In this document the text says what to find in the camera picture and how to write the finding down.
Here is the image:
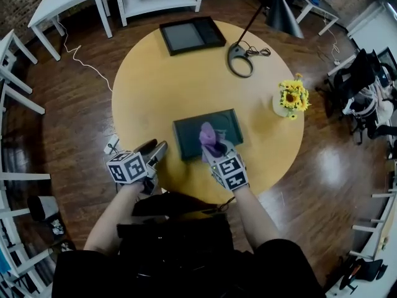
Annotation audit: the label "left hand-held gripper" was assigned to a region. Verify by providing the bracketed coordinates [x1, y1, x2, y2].
[106, 138, 169, 196]

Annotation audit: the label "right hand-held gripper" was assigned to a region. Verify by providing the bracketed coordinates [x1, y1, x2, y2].
[201, 138, 250, 193]

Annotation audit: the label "purple cloth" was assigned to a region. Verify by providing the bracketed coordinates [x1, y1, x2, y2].
[198, 122, 229, 164]

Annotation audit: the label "dark green box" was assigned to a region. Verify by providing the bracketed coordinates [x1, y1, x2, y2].
[172, 108, 244, 162]

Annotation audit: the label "person's right forearm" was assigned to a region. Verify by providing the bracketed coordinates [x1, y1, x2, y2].
[234, 186, 282, 253]

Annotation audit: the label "person's left forearm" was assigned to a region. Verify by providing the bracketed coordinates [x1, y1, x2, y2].
[83, 181, 145, 256]

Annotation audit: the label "white power strip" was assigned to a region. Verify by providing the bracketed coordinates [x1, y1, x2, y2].
[104, 134, 120, 155]

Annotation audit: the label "white vase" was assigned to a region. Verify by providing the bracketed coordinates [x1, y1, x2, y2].
[272, 94, 297, 118]

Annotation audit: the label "yellow sunflower bouquet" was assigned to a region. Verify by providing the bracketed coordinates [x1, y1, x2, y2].
[278, 72, 312, 120]

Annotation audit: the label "black flat box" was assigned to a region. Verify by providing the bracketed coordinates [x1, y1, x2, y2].
[159, 16, 227, 57]

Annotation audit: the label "person's black clothing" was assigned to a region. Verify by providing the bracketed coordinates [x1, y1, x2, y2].
[51, 194, 326, 298]

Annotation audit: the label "grey trash bin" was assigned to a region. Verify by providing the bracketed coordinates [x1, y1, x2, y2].
[27, 195, 59, 222]

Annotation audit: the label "black desk lamp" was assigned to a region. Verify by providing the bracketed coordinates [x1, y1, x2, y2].
[227, 0, 305, 79]

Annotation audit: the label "black office chair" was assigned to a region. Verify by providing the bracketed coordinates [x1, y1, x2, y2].
[316, 48, 381, 127]

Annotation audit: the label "white side table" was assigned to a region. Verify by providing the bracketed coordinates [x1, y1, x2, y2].
[27, 0, 113, 61]

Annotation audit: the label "white wooden table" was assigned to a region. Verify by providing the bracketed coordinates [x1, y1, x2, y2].
[0, 29, 46, 114]

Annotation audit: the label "white grey-top table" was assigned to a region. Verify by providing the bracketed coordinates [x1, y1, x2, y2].
[296, 0, 341, 37]

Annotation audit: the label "black lamp cable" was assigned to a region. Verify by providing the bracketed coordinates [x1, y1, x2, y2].
[244, 40, 272, 58]

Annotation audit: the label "white floor cable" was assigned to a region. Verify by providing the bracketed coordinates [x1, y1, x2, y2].
[322, 17, 342, 66]
[57, 16, 114, 92]

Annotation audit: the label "white frame rack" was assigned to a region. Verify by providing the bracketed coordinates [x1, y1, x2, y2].
[349, 187, 397, 260]
[0, 82, 52, 298]

